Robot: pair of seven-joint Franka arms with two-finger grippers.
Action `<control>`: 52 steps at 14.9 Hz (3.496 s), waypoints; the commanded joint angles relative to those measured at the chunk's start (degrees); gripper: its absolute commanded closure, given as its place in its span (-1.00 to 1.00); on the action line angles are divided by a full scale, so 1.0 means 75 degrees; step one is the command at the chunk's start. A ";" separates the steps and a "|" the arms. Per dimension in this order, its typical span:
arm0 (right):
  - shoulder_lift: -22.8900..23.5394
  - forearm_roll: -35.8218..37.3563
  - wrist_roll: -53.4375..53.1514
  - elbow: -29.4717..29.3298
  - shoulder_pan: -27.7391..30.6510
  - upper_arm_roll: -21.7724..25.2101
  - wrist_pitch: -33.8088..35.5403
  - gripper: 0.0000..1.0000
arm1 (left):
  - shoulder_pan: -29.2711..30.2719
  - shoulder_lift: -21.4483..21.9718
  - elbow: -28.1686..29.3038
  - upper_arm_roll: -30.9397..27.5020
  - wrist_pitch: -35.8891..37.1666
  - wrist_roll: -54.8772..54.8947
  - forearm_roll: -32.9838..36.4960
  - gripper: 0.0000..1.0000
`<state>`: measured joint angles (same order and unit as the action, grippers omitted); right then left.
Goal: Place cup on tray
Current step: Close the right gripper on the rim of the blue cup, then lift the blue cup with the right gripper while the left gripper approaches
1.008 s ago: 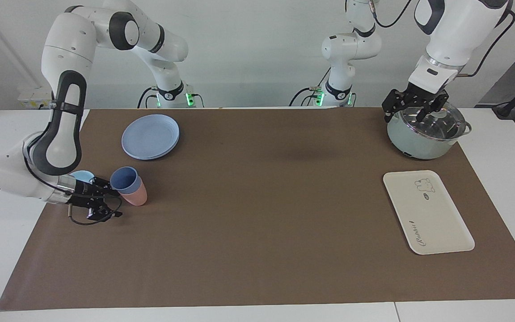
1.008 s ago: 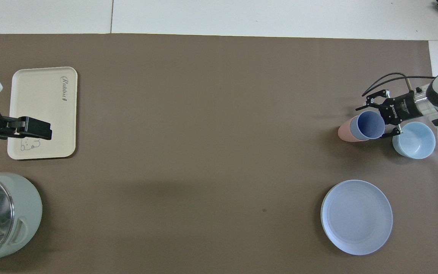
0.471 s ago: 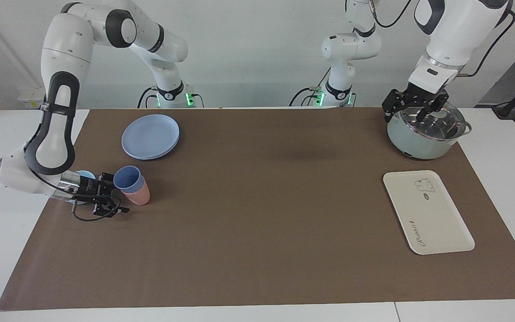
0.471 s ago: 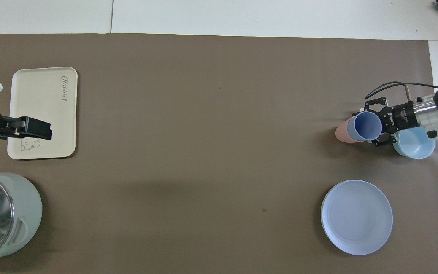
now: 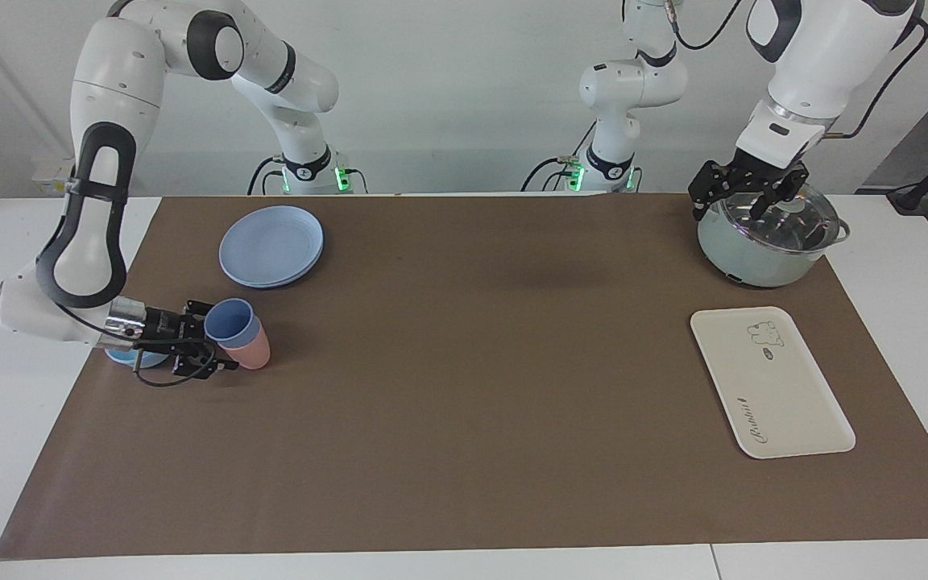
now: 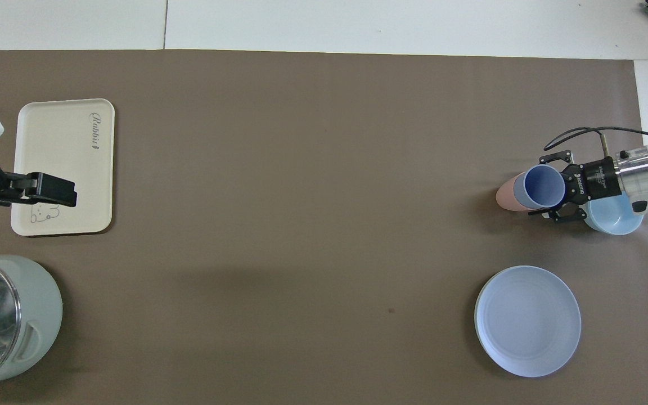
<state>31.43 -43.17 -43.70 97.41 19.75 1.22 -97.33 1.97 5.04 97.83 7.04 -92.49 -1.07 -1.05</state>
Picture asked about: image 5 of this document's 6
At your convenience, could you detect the pink cup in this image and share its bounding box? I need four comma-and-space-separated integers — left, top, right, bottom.
218, 318, 271, 371

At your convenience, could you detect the glass pot lid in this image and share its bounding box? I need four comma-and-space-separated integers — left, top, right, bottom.
718, 184, 842, 257

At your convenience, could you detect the pale blue plate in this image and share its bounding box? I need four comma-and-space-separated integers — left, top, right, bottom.
218, 205, 325, 289

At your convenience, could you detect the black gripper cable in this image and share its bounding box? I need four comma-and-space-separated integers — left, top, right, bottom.
825, 16, 928, 140
132, 342, 219, 388

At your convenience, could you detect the brown table mat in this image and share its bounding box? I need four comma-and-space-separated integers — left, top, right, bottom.
0, 193, 928, 561

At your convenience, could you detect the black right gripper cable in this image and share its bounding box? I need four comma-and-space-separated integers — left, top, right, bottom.
132, 342, 219, 388

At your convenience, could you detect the black base cable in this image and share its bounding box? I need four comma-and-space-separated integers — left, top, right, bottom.
520, 121, 598, 193
246, 157, 288, 195

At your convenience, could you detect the mint green electric pot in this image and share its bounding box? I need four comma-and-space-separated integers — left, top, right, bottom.
696, 184, 851, 288

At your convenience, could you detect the black right base cable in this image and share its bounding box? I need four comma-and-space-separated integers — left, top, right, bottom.
246, 157, 288, 195

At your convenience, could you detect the blue cup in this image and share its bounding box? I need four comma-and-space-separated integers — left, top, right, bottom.
204, 298, 260, 343

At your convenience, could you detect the black left base cable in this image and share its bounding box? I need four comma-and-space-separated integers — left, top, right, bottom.
520, 121, 598, 193

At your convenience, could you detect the cream rabbit print tray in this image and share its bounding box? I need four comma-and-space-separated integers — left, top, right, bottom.
690, 306, 857, 460

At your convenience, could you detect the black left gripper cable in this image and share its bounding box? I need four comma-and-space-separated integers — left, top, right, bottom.
825, 16, 928, 140

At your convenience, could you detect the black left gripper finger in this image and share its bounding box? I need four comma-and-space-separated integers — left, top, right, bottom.
688, 161, 743, 221
750, 161, 810, 222

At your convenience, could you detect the light blue bowl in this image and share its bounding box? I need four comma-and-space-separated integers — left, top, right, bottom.
104, 345, 171, 370

